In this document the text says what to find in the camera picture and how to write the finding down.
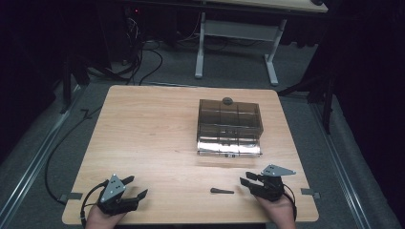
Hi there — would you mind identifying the left hand-held gripper cable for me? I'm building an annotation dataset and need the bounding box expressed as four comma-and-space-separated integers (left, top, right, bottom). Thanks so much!
79, 179, 110, 227

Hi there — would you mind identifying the white metal frame desk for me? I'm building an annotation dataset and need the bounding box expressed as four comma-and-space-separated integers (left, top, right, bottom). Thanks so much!
194, 0, 329, 87

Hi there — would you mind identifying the person's right hand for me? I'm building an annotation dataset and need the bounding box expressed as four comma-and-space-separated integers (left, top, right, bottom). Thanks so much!
254, 192, 297, 229

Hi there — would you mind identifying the hand-held gripper cable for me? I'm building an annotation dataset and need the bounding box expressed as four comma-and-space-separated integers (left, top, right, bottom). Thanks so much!
79, 179, 110, 227
282, 183, 298, 222

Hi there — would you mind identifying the black floor cable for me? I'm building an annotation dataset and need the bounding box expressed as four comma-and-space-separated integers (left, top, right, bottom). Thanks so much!
44, 106, 104, 206

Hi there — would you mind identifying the person's left hand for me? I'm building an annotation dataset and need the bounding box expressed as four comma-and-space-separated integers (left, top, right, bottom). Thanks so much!
85, 204, 128, 229

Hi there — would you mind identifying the grey tape strip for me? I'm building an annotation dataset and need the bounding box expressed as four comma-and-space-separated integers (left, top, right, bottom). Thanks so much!
300, 187, 321, 200
58, 192, 84, 204

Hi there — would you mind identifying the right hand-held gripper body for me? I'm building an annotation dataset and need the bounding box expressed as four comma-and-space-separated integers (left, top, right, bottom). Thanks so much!
249, 163, 297, 202

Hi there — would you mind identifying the bundle of black cables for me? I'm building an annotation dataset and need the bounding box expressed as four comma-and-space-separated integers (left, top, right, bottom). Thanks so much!
89, 9, 204, 86

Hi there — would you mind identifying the transparent brown compartment box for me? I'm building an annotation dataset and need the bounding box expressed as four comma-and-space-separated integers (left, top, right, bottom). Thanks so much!
196, 96, 265, 157

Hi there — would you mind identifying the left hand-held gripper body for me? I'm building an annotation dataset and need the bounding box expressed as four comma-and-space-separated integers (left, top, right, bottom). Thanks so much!
96, 174, 140, 217

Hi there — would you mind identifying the right hand-held gripper cable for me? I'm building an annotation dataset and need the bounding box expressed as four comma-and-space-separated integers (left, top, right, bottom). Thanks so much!
282, 183, 298, 222

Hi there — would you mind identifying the small dark stick-shaped tool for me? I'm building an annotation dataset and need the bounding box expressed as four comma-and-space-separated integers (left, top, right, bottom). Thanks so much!
209, 187, 235, 195

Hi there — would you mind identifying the metal floor rail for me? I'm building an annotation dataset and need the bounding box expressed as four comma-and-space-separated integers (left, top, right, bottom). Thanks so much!
309, 103, 373, 229
0, 84, 84, 223

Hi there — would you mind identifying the black metal stand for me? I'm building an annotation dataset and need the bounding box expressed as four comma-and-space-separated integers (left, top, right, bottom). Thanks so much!
277, 56, 338, 135
58, 47, 92, 115

